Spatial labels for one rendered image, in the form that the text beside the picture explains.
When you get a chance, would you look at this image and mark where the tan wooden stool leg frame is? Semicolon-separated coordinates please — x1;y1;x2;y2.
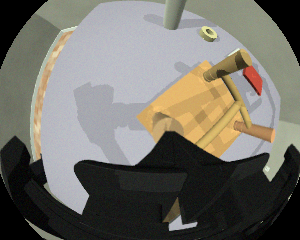
152;49;275;149

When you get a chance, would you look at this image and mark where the tan wooden stool seat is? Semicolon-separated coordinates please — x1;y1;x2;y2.
136;60;244;158

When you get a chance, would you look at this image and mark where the red flat rectangular block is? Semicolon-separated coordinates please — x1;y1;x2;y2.
243;66;263;96

